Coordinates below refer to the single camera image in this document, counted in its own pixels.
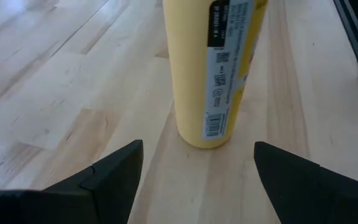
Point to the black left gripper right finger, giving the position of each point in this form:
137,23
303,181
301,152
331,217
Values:
306,196

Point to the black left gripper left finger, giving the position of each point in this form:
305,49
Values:
104,199

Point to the large yellow paint bottle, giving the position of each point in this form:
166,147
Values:
191,77

